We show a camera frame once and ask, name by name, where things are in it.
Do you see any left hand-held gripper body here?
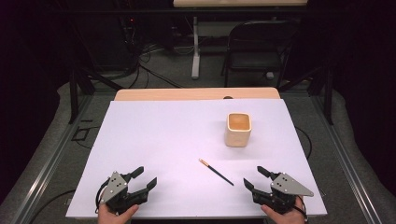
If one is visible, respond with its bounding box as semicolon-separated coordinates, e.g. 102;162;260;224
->
98;171;149;216

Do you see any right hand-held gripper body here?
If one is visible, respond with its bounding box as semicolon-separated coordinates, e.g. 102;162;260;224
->
252;172;315;216

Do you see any black pencil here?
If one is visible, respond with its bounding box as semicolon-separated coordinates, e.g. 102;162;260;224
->
199;158;234;187

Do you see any beige square cup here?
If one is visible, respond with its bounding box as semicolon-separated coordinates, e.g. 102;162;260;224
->
224;112;252;148

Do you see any person's left hand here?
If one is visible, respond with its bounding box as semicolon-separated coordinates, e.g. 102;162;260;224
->
97;199;140;224

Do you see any person's right hand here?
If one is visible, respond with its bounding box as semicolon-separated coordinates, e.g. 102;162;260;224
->
261;195;307;224

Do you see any white board sheet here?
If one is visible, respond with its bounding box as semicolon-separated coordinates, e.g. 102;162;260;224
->
65;98;328;219

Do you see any light wooden table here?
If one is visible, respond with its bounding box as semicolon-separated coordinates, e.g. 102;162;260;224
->
114;87;281;102

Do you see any black metal stand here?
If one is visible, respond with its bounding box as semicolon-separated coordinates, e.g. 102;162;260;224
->
277;64;334;126
68;65;125;125

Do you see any black folding chair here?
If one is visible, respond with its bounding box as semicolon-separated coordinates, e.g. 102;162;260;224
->
220;20;301;90

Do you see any white desk leg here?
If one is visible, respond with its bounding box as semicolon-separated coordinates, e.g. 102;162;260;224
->
191;16;201;79

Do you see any light desk top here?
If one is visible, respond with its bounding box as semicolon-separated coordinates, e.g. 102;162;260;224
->
172;0;308;8

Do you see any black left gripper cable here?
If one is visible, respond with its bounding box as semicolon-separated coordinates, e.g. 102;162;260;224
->
94;178;110;215

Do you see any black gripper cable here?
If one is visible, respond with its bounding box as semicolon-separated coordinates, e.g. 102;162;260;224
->
94;178;110;215
293;195;310;221

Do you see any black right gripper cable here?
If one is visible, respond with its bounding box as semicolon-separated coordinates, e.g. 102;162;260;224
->
293;195;310;221

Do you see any black floor cable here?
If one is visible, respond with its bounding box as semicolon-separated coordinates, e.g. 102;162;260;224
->
294;125;313;161
136;60;184;89
28;189;77;224

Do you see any metal floor rail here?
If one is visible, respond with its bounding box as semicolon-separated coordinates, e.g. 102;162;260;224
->
310;94;385;224
12;92;94;224

